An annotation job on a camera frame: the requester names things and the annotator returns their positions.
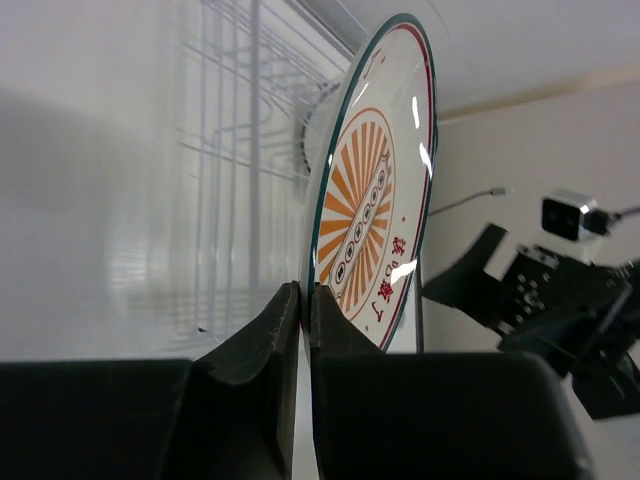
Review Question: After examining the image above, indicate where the white wire dish rack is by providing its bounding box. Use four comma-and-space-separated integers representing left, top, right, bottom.
171, 1, 349, 342

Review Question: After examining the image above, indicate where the black wall cable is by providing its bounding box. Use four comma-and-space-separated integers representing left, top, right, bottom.
429, 185, 507, 217

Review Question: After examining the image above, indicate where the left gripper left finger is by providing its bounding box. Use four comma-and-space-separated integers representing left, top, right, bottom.
1, 282, 299, 479

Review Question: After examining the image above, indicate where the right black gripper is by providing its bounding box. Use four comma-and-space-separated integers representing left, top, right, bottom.
420, 223, 639, 420

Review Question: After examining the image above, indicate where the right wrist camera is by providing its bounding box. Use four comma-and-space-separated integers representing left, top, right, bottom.
541, 189, 598, 242

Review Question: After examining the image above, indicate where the grey clover pattern plate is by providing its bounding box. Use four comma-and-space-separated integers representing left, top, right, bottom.
298, 82, 340, 175

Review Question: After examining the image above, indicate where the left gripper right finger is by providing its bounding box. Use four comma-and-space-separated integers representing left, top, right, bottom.
309, 286, 595, 479

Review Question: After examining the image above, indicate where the orange sunburst plate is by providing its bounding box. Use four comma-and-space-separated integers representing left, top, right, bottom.
300, 12, 438, 479

